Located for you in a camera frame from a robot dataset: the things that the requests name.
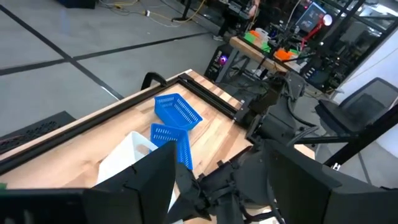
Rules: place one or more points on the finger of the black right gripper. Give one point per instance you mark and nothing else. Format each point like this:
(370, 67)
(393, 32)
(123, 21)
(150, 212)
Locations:
(188, 196)
(229, 210)

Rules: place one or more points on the black computer tower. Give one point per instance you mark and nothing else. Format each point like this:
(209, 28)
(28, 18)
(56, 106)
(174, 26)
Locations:
(217, 62)

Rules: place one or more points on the black floor stand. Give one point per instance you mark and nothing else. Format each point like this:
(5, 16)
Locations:
(186, 9)

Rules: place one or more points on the green plastic basket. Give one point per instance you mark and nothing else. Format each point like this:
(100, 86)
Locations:
(249, 38)

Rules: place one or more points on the computer monitor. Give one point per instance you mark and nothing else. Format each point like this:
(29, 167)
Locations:
(309, 17)

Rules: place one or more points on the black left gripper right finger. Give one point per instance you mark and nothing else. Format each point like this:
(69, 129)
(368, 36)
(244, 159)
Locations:
(311, 193)

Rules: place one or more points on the white cutting board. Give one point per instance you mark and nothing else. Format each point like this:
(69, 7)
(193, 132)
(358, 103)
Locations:
(121, 158)

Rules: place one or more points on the white power plug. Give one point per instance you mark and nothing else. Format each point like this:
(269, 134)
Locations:
(147, 13)

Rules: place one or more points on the wooden background table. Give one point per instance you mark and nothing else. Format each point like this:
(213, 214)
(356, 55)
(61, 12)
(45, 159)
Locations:
(248, 49)

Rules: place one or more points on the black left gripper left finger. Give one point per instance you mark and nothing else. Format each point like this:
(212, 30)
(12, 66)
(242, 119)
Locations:
(136, 193)

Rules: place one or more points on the red lamp with white ball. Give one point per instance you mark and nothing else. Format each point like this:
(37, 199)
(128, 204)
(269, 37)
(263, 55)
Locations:
(327, 19)

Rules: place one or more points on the orange plastic basket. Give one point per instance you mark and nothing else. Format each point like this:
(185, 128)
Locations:
(283, 54)

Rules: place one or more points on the black perforated floor panel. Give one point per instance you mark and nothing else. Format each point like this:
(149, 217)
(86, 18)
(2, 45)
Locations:
(34, 130)

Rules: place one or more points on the black office chair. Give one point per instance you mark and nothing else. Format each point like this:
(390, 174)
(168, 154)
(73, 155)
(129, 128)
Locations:
(357, 109)

